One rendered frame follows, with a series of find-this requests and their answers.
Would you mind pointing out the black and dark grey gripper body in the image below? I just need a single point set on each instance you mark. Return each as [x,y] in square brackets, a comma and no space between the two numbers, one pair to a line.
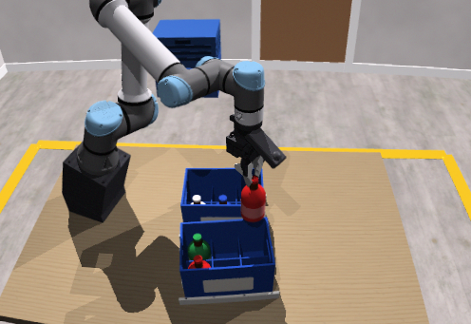
[237,145]

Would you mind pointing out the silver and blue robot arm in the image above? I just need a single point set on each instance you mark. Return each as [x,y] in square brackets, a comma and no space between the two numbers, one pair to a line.
[142,52]

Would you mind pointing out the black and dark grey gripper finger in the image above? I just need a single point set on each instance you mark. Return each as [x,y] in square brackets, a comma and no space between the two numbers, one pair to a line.
[258,163]
[245,168]

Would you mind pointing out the red bottle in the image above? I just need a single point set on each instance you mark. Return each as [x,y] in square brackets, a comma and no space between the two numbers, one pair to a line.
[253,200]
[199,263]

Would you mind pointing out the green bottle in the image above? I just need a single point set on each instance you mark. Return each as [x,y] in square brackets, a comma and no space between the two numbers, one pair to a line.
[199,247]

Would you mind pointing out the blue crate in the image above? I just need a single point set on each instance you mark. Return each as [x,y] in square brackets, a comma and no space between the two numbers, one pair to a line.
[218,181]
[227,275]

